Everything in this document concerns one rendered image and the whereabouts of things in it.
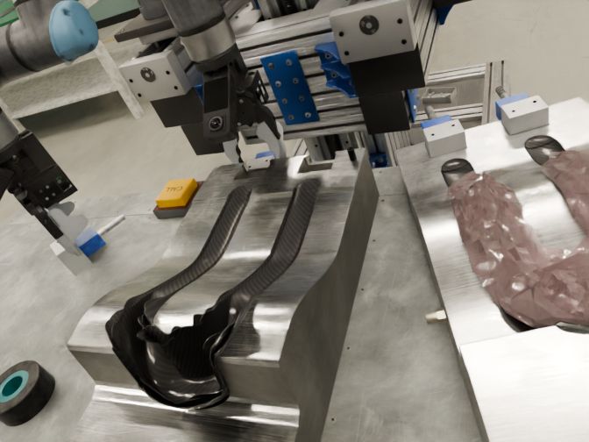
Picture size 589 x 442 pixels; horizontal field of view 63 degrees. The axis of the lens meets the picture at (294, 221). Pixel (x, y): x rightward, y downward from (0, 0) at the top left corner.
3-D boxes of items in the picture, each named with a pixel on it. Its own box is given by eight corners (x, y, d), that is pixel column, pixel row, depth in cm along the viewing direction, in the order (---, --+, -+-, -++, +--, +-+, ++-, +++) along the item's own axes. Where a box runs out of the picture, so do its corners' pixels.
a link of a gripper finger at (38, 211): (64, 235, 79) (26, 191, 76) (56, 241, 78) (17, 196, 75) (62, 231, 83) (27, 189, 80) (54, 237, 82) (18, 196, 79)
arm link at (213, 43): (218, 27, 67) (168, 43, 69) (231, 58, 70) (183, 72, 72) (230, 8, 72) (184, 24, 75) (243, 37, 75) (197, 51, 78)
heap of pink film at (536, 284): (435, 188, 62) (425, 138, 58) (582, 148, 59) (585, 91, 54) (502, 361, 43) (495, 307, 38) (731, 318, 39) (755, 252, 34)
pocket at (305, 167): (312, 174, 75) (304, 154, 73) (344, 170, 73) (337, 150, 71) (304, 193, 72) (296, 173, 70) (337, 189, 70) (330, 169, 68)
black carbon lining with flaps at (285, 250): (237, 196, 75) (209, 146, 69) (334, 188, 68) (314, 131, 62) (121, 410, 51) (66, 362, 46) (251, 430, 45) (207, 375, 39)
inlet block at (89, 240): (127, 222, 94) (111, 202, 91) (136, 231, 91) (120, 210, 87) (67, 265, 90) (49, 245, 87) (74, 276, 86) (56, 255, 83)
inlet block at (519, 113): (483, 108, 78) (479, 77, 74) (515, 98, 76) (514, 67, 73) (511, 151, 67) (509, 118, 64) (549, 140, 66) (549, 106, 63)
